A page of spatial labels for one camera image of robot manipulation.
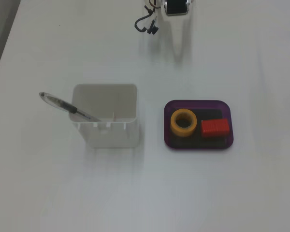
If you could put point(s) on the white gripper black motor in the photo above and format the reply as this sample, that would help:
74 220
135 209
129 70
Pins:
176 7

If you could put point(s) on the yellow tape roll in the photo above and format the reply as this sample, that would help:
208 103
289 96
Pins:
183 131

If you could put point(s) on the purple plastic tray box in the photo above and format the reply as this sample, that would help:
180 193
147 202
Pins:
228 142

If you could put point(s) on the red ribbed block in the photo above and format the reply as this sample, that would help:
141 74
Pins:
215 128

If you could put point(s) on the white square plastic container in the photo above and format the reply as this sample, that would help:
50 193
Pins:
111 135

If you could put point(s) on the clear black ballpoint pen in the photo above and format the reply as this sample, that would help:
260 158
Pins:
62 104

